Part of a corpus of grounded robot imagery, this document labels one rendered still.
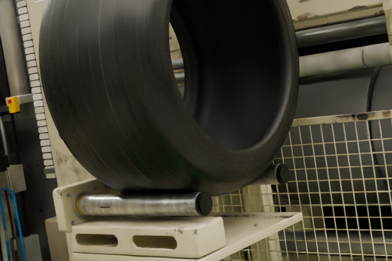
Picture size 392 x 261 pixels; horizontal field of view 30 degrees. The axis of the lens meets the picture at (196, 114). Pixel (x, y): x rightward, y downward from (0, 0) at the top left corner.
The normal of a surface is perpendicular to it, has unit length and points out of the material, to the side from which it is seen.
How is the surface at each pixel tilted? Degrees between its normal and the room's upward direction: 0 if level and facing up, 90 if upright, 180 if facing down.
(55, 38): 75
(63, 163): 90
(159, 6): 86
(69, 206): 90
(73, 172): 90
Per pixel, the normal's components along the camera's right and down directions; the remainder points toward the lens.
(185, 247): -0.62, 0.14
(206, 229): 0.76, -0.09
